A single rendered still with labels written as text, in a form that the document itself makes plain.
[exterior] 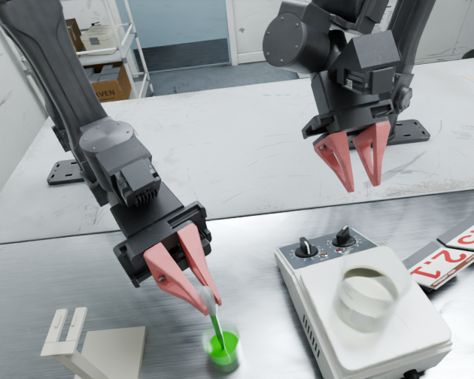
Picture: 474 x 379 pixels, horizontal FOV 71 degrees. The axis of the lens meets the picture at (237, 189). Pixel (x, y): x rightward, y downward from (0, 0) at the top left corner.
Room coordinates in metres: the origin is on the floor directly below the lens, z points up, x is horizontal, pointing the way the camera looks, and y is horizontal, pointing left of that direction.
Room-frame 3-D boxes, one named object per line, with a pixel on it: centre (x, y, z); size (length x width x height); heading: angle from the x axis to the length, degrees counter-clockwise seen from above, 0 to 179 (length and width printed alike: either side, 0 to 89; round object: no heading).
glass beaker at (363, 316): (0.16, -0.11, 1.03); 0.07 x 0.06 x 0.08; 10
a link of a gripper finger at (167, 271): (0.19, 0.05, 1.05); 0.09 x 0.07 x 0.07; 31
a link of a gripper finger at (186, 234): (0.18, 0.07, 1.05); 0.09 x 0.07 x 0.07; 31
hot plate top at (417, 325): (0.16, -0.13, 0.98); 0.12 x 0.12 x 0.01; 9
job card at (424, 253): (0.23, -0.26, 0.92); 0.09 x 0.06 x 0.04; 115
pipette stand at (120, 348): (0.17, 0.19, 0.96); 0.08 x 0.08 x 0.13; 88
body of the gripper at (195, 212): (0.25, 0.10, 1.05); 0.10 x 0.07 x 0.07; 121
